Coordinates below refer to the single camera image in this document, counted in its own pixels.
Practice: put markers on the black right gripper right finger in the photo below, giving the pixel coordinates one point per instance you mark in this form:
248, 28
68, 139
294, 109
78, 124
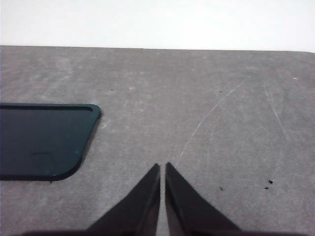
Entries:
187, 209

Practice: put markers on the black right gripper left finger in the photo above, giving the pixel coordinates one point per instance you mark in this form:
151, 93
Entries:
137, 209

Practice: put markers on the black rectangular tray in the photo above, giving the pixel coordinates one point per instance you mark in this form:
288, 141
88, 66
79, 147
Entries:
41, 140

